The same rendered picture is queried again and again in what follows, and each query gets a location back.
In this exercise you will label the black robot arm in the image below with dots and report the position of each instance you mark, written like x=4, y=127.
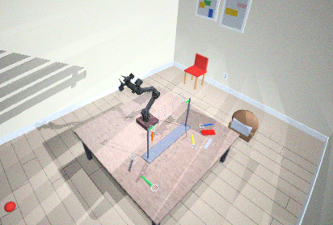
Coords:
x=139, y=90

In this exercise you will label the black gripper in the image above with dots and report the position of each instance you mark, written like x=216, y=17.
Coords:
x=127, y=82

